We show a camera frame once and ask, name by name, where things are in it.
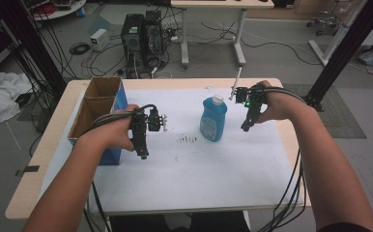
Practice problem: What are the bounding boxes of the grey floor mat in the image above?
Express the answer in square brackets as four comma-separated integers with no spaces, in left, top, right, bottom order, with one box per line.
[282,83,368,140]

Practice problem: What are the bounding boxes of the black computer tower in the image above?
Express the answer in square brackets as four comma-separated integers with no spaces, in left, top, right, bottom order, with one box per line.
[142,10,167,71]
[120,13,146,80]

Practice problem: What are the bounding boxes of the white crumpled cloth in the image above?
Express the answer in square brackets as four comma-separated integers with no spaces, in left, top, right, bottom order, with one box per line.
[0,70,33,128]

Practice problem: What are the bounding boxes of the white table mat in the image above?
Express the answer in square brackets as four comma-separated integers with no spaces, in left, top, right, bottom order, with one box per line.
[41,88,305,216]

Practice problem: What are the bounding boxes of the small white device box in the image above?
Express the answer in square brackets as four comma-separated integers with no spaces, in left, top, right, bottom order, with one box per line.
[89,28,111,52]

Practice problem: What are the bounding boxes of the white desk with metal legs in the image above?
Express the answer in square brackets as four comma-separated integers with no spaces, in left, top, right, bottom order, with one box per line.
[170,0,275,70]

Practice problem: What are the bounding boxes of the person's dark trousers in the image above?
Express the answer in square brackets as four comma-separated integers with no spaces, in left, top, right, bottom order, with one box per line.
[109,210,250,232]

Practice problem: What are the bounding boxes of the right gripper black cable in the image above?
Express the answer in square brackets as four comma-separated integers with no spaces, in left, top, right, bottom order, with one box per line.
[257,86,308,232]

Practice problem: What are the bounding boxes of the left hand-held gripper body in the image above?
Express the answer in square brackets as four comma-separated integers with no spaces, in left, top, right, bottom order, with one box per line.
[129,105,168,145]

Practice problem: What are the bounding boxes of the black metal frame post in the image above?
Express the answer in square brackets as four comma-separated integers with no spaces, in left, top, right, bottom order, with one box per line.
[304,0,373,112]
[0,0,69,98]

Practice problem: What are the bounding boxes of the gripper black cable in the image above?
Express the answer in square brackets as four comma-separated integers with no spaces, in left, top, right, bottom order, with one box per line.
[82,103,159,137]
[257,86,308,232]

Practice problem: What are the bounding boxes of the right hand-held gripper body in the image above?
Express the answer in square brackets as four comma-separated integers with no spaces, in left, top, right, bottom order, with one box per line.
[234,84,269,112]

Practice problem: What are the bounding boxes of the black tape strip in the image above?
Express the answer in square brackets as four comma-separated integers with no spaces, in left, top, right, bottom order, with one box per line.
[14,164,41,178]

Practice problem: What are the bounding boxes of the blue bottle with white cap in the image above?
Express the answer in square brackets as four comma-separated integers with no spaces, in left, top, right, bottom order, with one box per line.
[199,94,229,143]

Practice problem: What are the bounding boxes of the blue cardboard box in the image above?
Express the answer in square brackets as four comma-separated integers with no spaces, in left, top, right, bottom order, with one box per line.
[67,75,129,166]

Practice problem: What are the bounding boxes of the office chair base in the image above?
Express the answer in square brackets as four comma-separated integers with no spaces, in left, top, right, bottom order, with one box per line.
[305,11,342,37]

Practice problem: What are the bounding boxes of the coiled black cable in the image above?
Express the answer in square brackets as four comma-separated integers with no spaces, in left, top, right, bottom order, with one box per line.
[69,42,92,56]

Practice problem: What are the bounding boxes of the person's left hand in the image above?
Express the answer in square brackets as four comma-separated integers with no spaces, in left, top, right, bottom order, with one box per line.
[77,103,141,153]

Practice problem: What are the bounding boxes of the thin white rod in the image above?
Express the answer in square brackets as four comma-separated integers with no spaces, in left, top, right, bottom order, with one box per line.
[228,66,244,102]

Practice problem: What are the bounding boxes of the round white table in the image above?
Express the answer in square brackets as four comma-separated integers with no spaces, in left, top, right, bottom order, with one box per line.
[29,0,88,22]

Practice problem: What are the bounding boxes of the person's right hand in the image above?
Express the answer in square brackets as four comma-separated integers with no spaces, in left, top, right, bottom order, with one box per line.
[255,79,305,126]

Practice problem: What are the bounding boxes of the white metal stand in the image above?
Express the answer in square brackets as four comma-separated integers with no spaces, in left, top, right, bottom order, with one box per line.
[307,0,369,68]

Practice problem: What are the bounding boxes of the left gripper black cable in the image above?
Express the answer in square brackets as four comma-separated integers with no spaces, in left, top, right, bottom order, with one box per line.
[82,103,159,137]

